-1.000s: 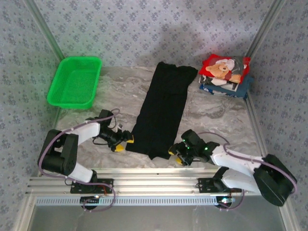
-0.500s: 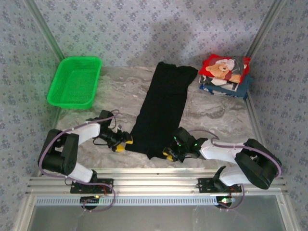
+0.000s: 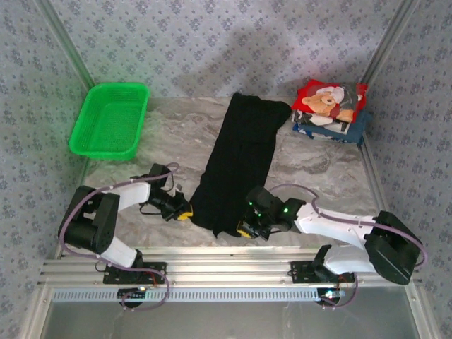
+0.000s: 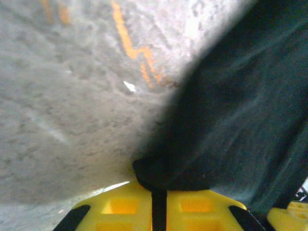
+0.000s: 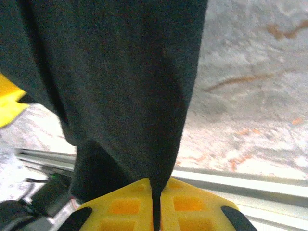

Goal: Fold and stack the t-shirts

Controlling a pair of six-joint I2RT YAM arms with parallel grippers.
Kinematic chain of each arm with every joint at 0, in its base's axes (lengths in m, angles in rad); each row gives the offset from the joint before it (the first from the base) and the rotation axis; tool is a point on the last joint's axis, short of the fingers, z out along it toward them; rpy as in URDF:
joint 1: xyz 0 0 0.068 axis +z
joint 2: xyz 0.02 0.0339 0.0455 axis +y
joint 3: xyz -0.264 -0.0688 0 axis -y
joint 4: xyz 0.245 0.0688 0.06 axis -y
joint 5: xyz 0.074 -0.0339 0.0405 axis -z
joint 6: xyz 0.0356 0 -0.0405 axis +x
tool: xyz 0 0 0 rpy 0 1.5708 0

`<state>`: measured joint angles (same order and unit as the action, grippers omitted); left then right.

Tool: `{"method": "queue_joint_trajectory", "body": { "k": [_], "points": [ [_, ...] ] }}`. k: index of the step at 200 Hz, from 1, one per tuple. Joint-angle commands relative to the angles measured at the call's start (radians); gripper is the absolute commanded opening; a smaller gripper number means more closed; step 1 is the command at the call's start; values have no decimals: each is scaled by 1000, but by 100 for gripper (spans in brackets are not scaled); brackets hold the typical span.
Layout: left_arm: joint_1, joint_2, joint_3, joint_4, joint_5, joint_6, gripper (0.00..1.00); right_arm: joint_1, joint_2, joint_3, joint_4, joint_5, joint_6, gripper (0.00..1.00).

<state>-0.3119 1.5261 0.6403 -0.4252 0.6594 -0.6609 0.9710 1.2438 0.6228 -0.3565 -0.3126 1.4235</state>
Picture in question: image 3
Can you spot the small black controller board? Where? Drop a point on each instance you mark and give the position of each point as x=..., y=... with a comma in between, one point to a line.
x=132, y=295
x=332, y=295

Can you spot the folded blue t-shirt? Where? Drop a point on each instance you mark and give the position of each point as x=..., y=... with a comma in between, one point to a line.
x=356, y=129

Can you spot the grey metal sheet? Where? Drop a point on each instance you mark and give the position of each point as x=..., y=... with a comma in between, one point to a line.
x=229, y=321

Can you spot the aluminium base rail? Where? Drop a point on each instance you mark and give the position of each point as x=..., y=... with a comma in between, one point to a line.
x=229, y=268

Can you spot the black t-shirt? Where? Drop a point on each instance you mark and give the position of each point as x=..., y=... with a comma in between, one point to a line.
x=243, y=141

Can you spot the folded white and grey t-shirt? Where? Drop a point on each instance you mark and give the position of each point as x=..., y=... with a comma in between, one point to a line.
x=319, y=120

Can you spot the green plastic basket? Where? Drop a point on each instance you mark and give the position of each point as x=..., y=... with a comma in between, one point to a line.
x=109, y=120

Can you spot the aluminium corner post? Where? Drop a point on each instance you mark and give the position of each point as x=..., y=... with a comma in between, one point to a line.
x=388, y=39
x=67, y=46

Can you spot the folded red teddy bear t-shirt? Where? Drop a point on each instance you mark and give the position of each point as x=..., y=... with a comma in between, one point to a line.
x=318, y=100

